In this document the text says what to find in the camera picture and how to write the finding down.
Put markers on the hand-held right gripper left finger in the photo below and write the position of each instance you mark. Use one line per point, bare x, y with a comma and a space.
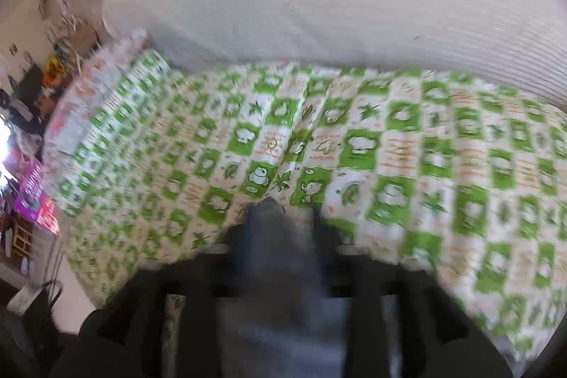
195, 285

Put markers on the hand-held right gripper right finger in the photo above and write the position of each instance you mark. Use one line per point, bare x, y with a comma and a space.
390, 307

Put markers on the grey pants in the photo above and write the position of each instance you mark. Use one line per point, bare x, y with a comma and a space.
274, 263

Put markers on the green patterned bedsheet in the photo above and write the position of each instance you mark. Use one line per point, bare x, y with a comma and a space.
398, 165

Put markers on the wooden chair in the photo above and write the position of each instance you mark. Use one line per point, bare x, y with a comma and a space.
20, 238

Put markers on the purple box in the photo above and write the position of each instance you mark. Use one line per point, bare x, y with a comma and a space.
35, 196

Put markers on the orange and yellow toy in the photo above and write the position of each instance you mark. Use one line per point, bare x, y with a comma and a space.
57, 68

